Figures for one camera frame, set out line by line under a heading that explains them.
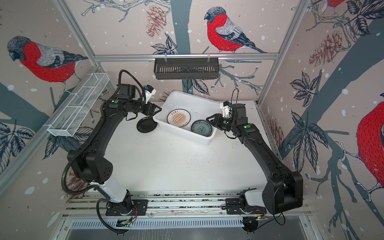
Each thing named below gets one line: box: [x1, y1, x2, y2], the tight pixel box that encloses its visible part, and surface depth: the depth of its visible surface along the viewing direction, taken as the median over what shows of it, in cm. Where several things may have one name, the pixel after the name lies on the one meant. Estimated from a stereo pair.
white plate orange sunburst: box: [167, 108, 191, 128], surface depth 112 cm
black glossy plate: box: [136, 116, 158, 133], surface depth 109 cm
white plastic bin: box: [153, 90, 221, 146], surface depth 109 cm
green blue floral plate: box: [191, 119, 213, 137], surface depth 106 cm
